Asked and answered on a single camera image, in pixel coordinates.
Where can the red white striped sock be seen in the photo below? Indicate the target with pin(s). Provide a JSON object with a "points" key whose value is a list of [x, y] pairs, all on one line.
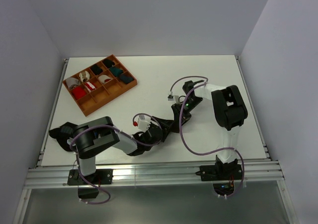
{"points": [[90, 86]]}

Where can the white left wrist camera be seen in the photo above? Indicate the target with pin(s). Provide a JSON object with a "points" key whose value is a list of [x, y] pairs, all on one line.
{"points": [[142, 122]]}

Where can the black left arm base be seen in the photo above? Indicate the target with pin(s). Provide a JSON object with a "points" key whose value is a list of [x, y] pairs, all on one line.
{"points": [[100, 177]]}

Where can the grey white rolled sock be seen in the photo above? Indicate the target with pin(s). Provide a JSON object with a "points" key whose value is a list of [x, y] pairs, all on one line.
{"points": [[72, 82]]}

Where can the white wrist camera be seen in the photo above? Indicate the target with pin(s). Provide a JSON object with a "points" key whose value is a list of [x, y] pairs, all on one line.
{"points": [[173, 98], [142, 122]]}

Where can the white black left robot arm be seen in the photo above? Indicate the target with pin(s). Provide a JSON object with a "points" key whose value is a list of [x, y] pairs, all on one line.
{"points": [[93, 138]]}

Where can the teal green rolled sock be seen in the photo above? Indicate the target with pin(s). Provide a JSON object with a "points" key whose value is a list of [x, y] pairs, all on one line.
{"points": [[116, 71]]}

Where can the beige brown rolled sock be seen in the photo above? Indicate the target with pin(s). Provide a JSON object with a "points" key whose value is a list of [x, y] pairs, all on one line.
{"points": [[84, 76]]}

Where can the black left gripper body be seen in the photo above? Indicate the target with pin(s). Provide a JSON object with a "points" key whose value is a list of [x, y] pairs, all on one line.
{"points": [[148, 147]]}

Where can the dark teal rolled sock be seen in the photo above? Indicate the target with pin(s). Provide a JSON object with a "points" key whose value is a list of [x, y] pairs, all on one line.
{"points": [[125, 79]]}

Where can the black patterned sock pile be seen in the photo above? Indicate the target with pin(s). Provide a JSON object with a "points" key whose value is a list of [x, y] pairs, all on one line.
{"points": [[63, 135]]}

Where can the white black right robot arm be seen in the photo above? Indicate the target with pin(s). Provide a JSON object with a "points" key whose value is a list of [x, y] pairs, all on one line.
{"points": [[230, 113]]}

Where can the aluminium frame rail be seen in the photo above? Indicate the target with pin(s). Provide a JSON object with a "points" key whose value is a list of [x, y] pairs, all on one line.
{"points": [[150, 174]]}

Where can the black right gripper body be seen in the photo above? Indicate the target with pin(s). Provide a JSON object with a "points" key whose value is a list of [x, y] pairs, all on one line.
{"points": [[190, 103]]}

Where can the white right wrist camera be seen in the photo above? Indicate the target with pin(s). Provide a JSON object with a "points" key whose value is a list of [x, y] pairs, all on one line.
{"points": [[173, 98]]}

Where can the white red rolled sock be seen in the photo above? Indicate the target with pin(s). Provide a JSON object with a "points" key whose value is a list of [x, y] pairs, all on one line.
{"points": [[104, 79]]}

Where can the orange wooden divider tray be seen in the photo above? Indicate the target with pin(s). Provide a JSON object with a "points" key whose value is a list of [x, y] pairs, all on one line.
{"points": [[104, 93]]}

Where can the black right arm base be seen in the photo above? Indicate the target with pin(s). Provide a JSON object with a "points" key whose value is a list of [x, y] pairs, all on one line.
{"points": [[223, 176]]}

